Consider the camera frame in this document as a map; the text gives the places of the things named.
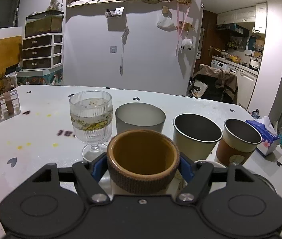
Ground brown sleeved paper cup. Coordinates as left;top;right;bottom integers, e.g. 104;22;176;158
216;119;262;166

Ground clear glass with brown tape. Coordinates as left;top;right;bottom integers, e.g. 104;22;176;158
0;90;21;123

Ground cream paper cup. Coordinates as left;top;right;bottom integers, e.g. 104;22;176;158
173;113;223;161

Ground glass fish tank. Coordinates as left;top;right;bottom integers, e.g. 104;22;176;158
25;10;64;38

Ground wall power socket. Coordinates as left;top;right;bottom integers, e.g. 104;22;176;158
110;46;117;53

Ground blue tissue pack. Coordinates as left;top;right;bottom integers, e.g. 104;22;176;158
245;116;281;157

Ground ribbed stemmed glass goblet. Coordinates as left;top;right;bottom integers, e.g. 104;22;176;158
69;90;113;162

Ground wooden cup with brown band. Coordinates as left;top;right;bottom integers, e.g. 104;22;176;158
107;129;180;195

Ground frosted grey glass tumbler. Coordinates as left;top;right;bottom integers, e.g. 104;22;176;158
115;103;166;134

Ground white drawer cabinet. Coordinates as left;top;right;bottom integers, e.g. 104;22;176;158
22;33;64;70

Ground chair with draped jacket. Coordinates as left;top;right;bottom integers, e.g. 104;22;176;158
188;64;238;104

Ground white washing machine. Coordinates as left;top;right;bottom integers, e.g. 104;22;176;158
211;59;237;73

